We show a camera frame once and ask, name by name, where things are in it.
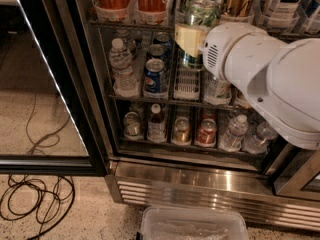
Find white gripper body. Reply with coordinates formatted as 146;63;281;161
203;22;266;80

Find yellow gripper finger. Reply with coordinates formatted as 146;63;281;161
175;24;210;57

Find tall green tea can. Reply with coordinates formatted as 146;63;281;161
175;0;220;70

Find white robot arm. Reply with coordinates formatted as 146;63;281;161
175;22;320;150

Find rear Pepsi can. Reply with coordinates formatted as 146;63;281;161
153;32;173;54

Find pepsi can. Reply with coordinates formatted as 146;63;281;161
147;44;168;63
143;58;168;98
153;32;173;54

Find middle Pepsi can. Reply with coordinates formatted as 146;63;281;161
147;44;168;63

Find empty white shelf tray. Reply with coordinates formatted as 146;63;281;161
173;68;200;101

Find gold tall can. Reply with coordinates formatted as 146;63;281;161
220;0;254;24

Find front Pepsi can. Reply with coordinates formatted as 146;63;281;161
143;58;168;98

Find silver white soda can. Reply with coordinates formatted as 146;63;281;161
203;72;232;105

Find orange tall can right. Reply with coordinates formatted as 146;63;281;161
138;0;167;25

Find orange tall can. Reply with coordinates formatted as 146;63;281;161
95;0;132;22
138;0;167;25

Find front copper can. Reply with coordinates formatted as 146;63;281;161
233;90;251;109

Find white blue tall can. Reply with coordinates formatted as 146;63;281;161
259;0;301;33

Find clear water bottle middle shelf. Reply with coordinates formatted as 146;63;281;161
109;38;138;97

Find orange tall can left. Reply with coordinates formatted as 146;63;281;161
95;0;132;22

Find red can bottom shelf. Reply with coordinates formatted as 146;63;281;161
195;119;217;147

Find stainless steel fridge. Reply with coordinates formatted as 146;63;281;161
34;0;320;232

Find gold can bottom shelf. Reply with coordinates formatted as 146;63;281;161
172;117;191;145

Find silver can bottom left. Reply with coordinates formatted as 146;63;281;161
123;112;142;140

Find water bottle bottom shelf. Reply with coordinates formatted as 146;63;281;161
219;114;248;152

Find open glass fridge door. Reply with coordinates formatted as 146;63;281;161
0;0;109;176

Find brown juice bottle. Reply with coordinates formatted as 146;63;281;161
147;103;166;143

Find water bottle bottom right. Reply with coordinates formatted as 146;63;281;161
242;121;278;154

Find clear plastic bin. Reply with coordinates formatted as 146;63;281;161
139;206;249;240

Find black floor cable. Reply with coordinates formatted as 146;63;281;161
0;174;76;240

